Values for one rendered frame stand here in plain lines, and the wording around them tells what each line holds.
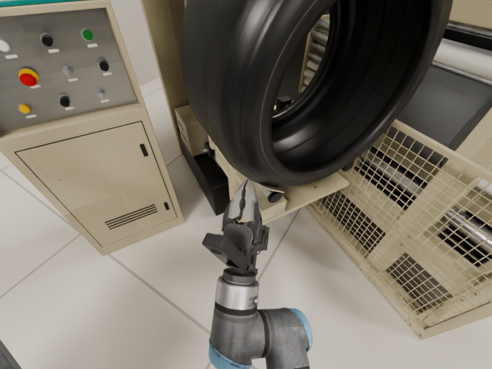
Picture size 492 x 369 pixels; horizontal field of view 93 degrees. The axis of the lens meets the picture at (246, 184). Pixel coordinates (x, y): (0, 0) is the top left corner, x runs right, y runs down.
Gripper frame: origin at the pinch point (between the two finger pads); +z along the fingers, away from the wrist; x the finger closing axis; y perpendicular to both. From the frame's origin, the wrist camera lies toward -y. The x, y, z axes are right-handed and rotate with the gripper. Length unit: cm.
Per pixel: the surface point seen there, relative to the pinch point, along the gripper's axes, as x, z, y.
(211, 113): -2.1, 11.1, -12.0
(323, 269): -4, -34, 112
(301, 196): 1.9, 1.9, 34.2
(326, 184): 8.2, 7.5, 41.5
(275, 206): -1.5, -2.9, 21.2
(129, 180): -88, 3, 30
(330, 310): 4, -53, 101
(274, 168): 4.7, 4.6, 3.6
